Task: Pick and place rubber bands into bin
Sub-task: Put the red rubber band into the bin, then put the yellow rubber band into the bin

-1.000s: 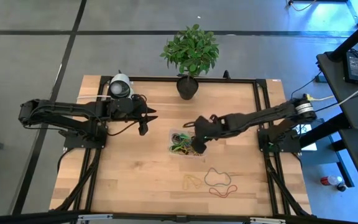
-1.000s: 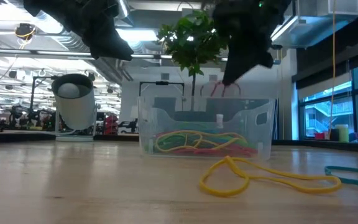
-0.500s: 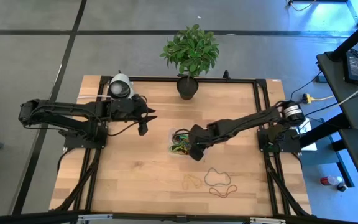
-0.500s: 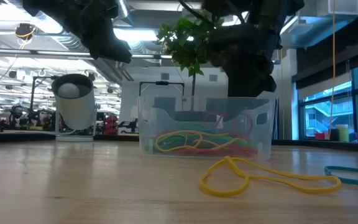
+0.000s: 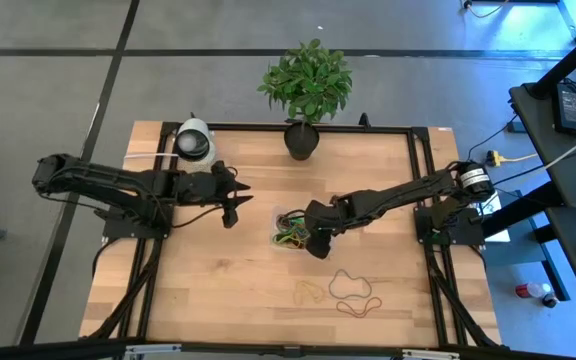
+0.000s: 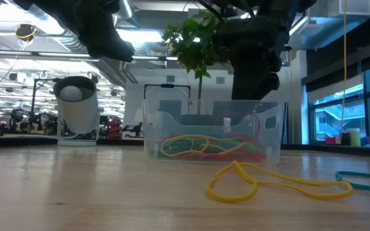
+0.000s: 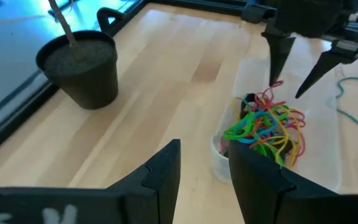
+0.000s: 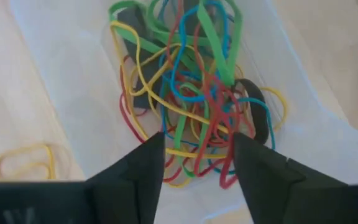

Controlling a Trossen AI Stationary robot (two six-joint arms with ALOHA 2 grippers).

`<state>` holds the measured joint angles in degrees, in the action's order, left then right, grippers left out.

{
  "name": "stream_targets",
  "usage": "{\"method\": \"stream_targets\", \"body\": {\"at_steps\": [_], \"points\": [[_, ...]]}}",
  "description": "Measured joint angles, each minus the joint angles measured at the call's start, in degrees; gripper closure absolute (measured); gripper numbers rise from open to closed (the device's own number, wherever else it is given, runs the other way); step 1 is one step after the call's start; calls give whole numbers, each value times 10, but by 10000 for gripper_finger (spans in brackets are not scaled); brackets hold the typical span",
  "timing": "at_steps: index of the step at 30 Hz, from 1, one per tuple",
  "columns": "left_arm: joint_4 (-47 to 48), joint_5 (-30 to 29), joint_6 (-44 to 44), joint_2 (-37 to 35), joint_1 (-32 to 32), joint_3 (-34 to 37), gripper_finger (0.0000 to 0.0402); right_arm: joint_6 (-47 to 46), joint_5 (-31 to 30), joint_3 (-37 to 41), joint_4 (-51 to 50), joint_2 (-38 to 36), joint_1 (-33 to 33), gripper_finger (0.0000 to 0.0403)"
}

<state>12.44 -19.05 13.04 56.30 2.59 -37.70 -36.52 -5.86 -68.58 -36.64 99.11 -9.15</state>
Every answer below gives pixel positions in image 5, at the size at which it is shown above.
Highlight green plant in black pot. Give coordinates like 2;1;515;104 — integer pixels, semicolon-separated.
256;38;354;162

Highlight clear plastic bin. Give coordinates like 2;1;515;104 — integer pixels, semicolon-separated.
270;205;335;257

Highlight yellow power plug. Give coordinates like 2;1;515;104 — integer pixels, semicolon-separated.
486;149;539;167

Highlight white paper sheet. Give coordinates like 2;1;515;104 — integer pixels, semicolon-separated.
482;192;512;244

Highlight beige floor cable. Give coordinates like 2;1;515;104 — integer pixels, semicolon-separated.
462;0;512;20

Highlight black floor cable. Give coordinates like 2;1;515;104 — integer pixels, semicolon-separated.
460;115;519;166

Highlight teal rubber band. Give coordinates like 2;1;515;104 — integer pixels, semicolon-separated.
328;268;373;301

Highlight plastic bottle with red label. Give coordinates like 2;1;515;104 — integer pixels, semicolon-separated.
515;281;559;309

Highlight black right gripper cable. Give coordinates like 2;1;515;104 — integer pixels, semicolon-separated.
287;208;319;226

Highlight black crossbeam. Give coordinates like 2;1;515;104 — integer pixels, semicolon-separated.
0;335;576;360

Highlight green rubber band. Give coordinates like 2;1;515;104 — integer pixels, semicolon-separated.
275;222;310;244

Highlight black power adapter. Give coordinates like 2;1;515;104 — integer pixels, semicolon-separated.
553;82;576;137

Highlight black desk leg frame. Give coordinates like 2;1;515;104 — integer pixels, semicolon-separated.
482;179;572;301

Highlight black diagonal pole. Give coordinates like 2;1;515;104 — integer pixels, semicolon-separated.
525;19;576;100

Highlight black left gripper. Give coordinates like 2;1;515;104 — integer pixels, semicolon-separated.
177;160;255;230

